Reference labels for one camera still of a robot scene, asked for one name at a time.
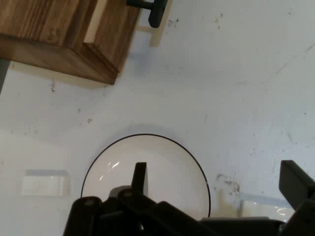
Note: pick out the wooden drawer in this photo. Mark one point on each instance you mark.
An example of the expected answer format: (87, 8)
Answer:
(115, 32)

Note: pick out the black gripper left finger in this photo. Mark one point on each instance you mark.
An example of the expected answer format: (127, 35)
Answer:
(128, 216)

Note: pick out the white plate with black rim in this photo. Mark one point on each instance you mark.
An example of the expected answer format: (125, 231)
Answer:
(172, 169)

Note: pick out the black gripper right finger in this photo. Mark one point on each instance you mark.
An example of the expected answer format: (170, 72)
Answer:
(299, 191)

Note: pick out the white rectangular block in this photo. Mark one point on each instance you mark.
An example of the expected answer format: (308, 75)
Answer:
(263, 207)
(45, 184)

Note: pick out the brown wooden cabinet box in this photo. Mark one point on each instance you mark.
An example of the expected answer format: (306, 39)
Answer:
(39, 29)

